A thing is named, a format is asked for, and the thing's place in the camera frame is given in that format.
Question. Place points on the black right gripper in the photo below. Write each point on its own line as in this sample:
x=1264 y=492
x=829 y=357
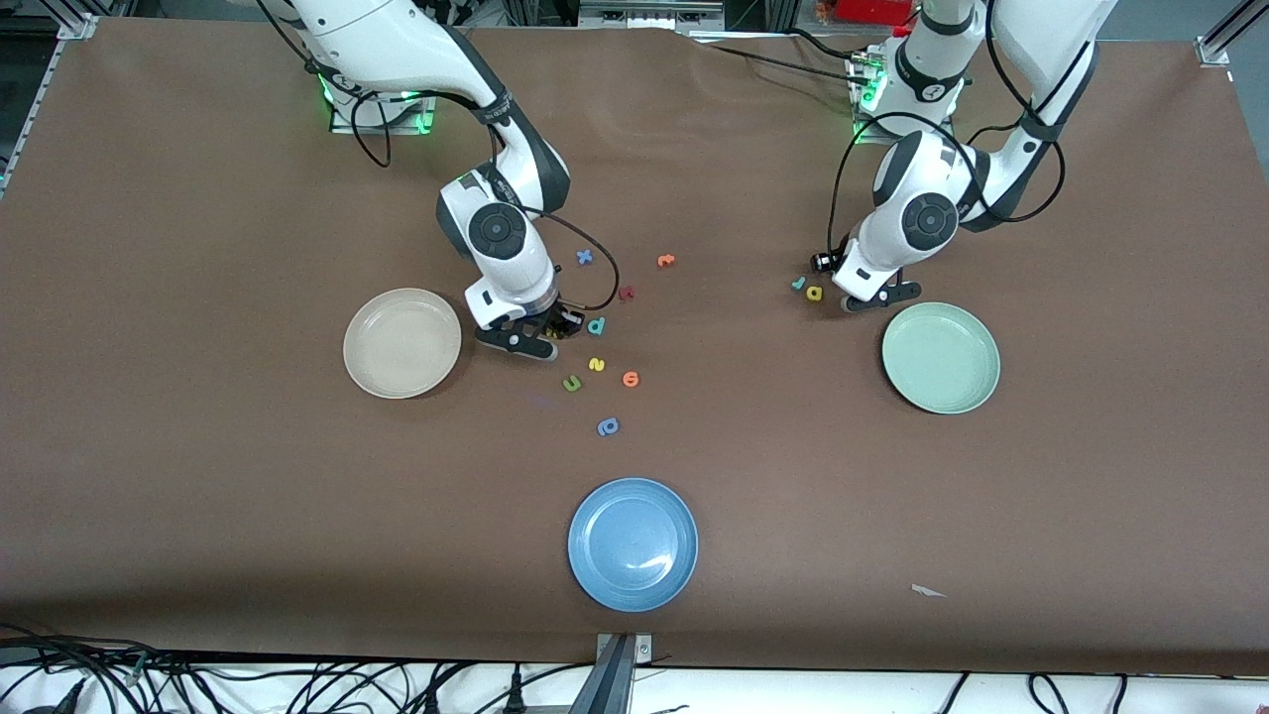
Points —
x=556 y=318

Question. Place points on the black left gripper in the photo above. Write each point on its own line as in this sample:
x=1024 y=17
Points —
x=826 y=262

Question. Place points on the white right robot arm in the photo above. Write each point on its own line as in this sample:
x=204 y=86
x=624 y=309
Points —
x=397 y=40

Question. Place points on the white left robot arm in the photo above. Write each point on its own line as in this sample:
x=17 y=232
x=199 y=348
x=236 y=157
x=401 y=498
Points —
x=927 y=218

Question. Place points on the blue foam letter a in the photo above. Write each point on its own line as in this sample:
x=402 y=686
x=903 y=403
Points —
x=608 y=426

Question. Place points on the pale green plate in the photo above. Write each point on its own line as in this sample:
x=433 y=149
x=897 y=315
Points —
x=941 y=358

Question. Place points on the beige brown plate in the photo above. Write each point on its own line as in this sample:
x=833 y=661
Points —
x=402 y=343

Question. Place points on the blue plate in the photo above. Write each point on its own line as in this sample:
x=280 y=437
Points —
x=633 y=544

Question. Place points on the red box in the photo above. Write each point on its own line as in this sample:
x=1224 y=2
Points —
x=872 y=10

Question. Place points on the white paper scrap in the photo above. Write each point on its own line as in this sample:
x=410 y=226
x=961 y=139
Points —
x=925 y=591

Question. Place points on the brown table cover sheet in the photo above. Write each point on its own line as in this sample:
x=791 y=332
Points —
x=198 y=496

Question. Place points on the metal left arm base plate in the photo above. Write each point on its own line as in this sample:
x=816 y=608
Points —
x=863 y=134

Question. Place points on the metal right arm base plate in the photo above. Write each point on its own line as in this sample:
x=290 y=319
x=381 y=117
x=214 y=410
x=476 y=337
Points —
x=428 y=117

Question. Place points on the grey metal frame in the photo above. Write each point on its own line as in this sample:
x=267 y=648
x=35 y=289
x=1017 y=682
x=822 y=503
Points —
x=644 y=15

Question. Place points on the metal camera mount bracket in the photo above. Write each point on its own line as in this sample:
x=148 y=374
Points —
x=644 y=650

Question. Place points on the dark camera mount pole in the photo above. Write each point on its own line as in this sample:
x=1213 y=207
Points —
x=607 y=689

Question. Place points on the aluminium frame profile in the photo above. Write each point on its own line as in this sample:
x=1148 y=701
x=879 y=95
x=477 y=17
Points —
x=1214 y=48
x=79 y=27

